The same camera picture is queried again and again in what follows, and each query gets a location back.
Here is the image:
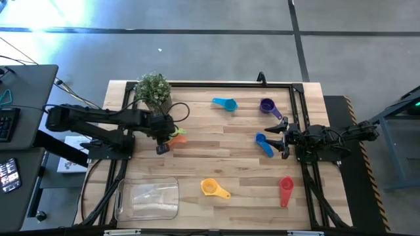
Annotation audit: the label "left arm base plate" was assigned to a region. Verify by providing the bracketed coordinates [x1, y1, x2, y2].
[80, 134, 135, 161]

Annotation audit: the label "green plant in ribbed pot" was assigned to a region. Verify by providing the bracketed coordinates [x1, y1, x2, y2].
[134, 72, 173, 116]

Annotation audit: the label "white booklet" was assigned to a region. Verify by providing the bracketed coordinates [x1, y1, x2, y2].
[56, 136, 90, 174]

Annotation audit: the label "black aluminium table frame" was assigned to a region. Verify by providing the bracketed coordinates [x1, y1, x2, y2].
[75, 80, 354, 230]

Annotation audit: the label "black smartphone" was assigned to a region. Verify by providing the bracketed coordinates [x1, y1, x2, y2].
[0, 157, 22, 194]

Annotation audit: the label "black floor mat hazard stripe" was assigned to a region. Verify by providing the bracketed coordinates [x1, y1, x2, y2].
[323, 95, 392, 233]

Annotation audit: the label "teal carabiner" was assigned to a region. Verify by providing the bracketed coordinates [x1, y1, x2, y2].
[0, 88, 13, 107]

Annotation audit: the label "black desk support beam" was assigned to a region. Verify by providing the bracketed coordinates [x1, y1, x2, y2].
[32, 130, 90, 168]

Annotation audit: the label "silver table bracket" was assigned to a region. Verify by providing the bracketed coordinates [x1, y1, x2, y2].
[287, 230, 325, 236]
[104, 229, 142, 236]

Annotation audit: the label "orange measuring cup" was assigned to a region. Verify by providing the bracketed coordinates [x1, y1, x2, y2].
[166, 134, 188, 147]

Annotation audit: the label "floor cables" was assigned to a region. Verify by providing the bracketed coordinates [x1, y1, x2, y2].
[0, 35, 103, 111]

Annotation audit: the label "teal measuring cup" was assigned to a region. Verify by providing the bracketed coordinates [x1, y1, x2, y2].
[211, 97, 239, 113]

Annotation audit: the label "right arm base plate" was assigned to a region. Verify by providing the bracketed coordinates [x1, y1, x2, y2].
[294, 136, 352, 164]

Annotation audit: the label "red measuring cup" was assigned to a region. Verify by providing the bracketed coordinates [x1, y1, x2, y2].
[279, 176, 295, 208]

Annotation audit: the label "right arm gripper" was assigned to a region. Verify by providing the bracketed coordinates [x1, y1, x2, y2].
[264, 117, 301, 152]

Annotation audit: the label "clear plastic basket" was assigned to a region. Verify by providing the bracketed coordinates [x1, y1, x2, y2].
[114, 176, 180, 222]

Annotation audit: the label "blue measuring cup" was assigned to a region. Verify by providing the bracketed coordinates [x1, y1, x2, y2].
[255, 132, 275, 159]

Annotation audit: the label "yellow measuring cup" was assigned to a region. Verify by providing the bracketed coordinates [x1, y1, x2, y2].
[200, 178, 232, 200]

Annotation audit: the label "grey desk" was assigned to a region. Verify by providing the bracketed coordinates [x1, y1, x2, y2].
[0, 64, 59, 151]
[0, 147, 46, 233]

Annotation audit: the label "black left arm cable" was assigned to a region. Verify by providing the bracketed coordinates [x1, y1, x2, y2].
[163, 102, 191, 123]

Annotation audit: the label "grey-blue metal cart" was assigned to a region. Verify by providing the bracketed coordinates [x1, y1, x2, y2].
[362, 85, 420, 191]

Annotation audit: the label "black keyboard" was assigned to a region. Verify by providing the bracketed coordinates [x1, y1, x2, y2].
[0, 107, 21, 144]

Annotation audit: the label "purple measuring cup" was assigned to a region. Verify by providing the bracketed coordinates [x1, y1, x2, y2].
[259, 98, 284, 121]

